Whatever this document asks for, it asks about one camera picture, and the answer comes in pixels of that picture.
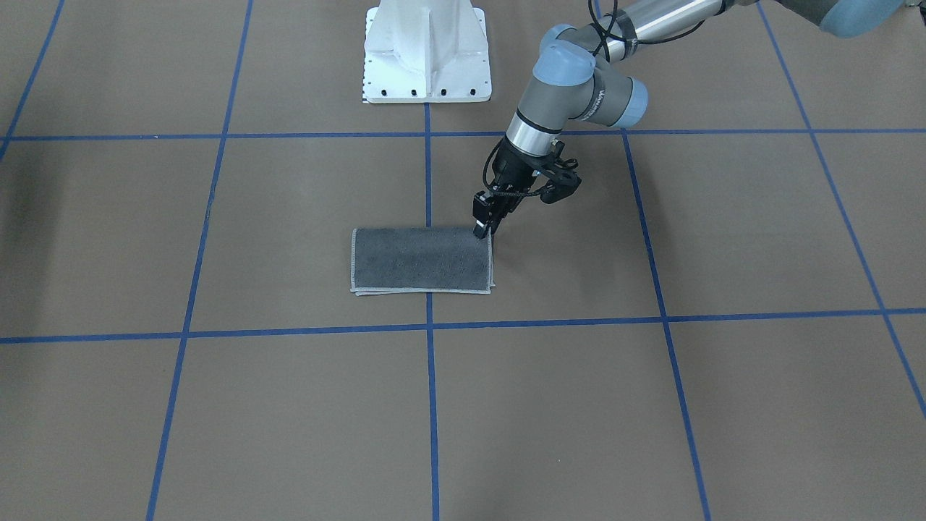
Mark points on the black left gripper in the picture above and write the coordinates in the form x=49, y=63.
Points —
x=508, y=172

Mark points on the pink and grey towel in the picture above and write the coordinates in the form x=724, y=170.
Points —
x=410, y=260

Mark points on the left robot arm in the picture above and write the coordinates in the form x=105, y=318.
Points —
x=575, y=79

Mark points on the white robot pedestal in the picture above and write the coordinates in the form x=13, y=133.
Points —
x=426, y=52

